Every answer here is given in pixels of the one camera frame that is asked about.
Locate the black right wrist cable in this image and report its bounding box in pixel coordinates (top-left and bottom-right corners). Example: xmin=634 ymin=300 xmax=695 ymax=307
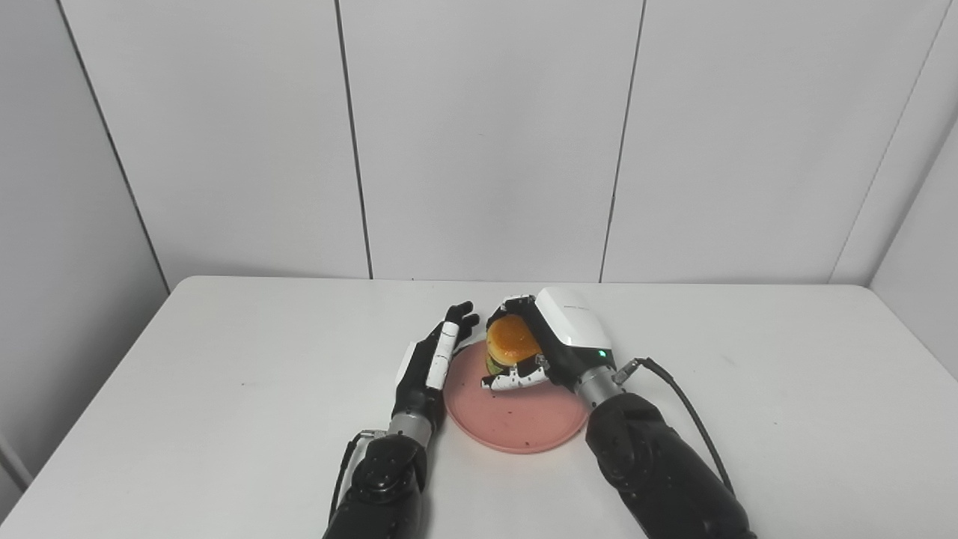
xmin=614 ymin=357 xmax=739 ymax=499

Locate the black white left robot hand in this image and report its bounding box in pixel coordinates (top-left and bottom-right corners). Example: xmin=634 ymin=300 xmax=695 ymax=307
xmin=391 ymin=301 xmax=481 ymax=435

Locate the toy hamburger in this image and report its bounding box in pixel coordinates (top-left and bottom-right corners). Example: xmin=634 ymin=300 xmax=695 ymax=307
xmin=485 ymin=314 xmax=543 ymax=377

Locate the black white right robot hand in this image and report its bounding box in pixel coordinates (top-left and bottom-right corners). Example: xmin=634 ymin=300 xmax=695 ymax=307
xmin=480 ymin=287 xmax=615 ymax=395

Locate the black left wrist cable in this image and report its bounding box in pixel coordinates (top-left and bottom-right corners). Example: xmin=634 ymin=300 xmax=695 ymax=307
xmin=327 ymin=429 xmax=389 ymax=526

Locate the pink round plate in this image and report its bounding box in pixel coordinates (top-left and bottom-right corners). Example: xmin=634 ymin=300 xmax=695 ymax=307
xmin=443 ymin=341 xmax=591 ymax=454

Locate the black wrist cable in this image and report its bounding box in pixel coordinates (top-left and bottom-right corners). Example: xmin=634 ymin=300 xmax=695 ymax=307
xmin=327 ymin=429 xmax=389 ymax=526
xmin=614 ymin=357 xmax=739 ymax=499

